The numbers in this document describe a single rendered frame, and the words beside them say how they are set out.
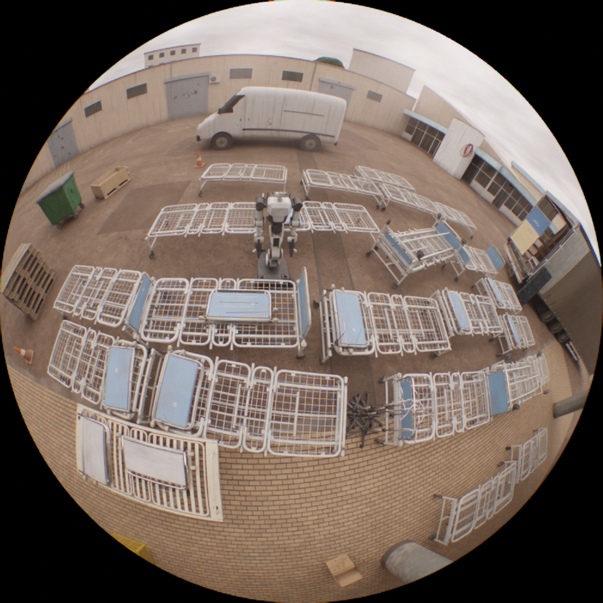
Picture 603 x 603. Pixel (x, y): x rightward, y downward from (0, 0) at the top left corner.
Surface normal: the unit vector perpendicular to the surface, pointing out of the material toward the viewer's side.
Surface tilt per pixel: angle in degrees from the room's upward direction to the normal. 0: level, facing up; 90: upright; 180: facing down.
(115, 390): 5
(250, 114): 88
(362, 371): 0
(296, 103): 85
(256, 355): 0
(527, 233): 90
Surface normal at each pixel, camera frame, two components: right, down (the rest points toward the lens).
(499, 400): -0.98, -0.15
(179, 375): 0.30, -0.48
